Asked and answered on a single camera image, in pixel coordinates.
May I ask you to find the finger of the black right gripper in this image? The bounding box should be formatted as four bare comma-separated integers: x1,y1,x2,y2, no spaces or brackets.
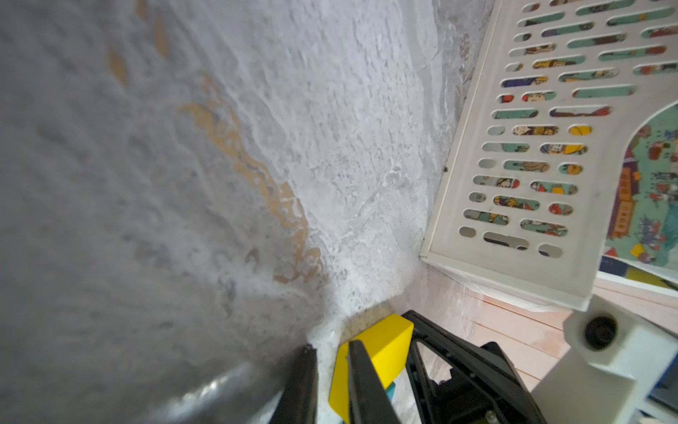
403,310,485,423

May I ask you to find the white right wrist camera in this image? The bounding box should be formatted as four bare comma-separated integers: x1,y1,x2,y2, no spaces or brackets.
531,296,677,423

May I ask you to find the white plastic file organizer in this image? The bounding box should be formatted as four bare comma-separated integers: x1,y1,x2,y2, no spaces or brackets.
420,1,677,310

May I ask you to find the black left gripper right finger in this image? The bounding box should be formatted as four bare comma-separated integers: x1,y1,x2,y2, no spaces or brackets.
347,340,400,424

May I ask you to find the illustrated Chinese history book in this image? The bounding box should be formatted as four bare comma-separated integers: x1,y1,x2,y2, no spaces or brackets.
604,104,677,271

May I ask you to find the small yellow wooden block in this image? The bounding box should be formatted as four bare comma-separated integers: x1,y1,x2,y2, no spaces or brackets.
328,314,414,423

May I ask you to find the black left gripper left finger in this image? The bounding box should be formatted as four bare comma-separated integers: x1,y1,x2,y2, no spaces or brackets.
269,344,319,424

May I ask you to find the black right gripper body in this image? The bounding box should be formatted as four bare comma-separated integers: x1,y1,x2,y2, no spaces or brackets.
428,342,546,423

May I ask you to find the teal wooden block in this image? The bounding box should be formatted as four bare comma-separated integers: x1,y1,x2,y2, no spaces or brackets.
385,382,397,402

